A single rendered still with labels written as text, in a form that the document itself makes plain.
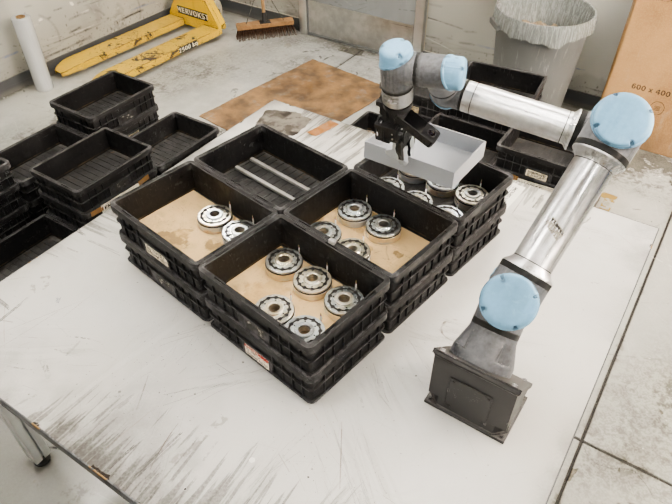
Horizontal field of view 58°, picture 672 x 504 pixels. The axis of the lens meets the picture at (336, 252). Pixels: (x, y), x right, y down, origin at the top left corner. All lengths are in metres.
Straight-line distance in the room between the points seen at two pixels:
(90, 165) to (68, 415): 1.46
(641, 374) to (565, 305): 0.94
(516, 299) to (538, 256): 0.10
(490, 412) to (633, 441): 1.14
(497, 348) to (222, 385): 0.69
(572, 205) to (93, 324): 1.28
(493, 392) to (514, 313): 0.22
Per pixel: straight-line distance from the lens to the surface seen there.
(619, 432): 2.56
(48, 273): 2.05
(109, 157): 2.91
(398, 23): 4.72
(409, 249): 1.76
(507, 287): 1.28
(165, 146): 3.13
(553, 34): 3.69
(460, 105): 1.52
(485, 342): 1.43
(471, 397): 1.47
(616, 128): 1.34
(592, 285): 1.98
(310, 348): 1.37
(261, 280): 1.67
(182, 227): 1.87
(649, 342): 2.90
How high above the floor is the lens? 1.99
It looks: 42 degrees down
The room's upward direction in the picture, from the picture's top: straight up
